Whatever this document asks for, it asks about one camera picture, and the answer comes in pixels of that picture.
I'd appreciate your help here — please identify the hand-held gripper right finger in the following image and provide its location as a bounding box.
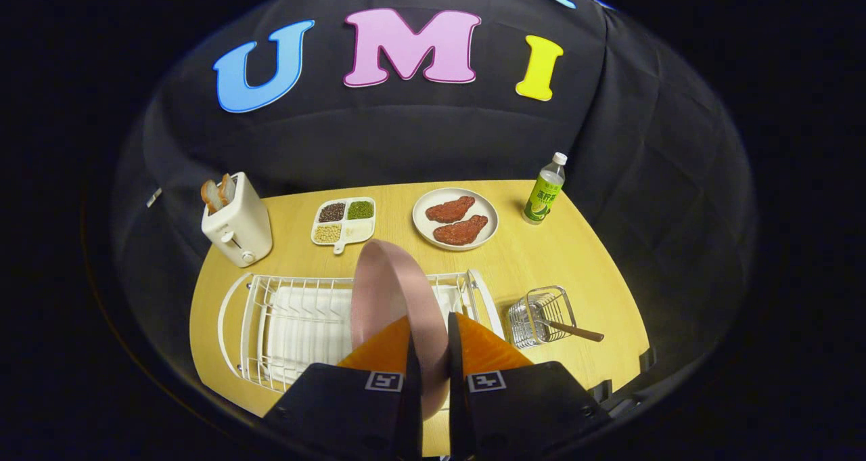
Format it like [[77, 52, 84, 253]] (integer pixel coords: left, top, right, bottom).
[[447, 312, 613, 460]]

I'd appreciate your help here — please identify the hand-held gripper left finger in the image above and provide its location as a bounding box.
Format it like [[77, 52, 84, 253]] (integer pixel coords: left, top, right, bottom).
[[263, 315, 424, 460]]

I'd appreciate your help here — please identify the metal wire basket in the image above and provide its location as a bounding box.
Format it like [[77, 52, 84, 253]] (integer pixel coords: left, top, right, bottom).
[[507, 286, 577, 349]]

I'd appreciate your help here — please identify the pink plate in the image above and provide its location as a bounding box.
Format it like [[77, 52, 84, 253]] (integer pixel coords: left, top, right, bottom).
[[350, 239, 451, 421]]

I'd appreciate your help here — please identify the wooden handle spoon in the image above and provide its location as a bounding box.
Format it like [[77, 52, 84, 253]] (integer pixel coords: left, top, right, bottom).
[[538, 317, 605, 343]]

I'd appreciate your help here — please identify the white wire dish rack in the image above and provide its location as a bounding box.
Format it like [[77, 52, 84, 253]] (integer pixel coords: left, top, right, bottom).
[[217, 269, 505, 394]]

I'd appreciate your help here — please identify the white divided dish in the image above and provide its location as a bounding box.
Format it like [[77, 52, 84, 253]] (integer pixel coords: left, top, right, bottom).
[[311, 197, 376, 255]]

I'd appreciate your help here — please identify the white plate with steaks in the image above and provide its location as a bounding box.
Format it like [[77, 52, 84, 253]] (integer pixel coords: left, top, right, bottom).
[[412, 188, 499, 252]]

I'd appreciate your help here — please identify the white ribbed drain tray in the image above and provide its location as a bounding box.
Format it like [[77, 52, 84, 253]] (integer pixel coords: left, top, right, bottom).
[[260, 285, 464, 385]]

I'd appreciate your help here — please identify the brown steak piece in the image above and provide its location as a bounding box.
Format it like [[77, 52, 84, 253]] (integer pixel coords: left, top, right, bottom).
[[426, 196, 476, 223], [433, 215, 489, 246]]

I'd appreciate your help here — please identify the green label drink bottle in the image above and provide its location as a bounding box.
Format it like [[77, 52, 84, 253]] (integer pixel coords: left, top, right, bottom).
[[522, 152, 568, 225]]

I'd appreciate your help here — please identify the white toaster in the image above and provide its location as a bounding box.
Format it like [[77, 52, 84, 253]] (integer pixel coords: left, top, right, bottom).
[[201, 172, 273, 268]]

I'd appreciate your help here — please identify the black backdrop cloth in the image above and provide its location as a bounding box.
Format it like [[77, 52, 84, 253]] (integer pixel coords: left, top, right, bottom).
[[112, 0, 757, 408]]

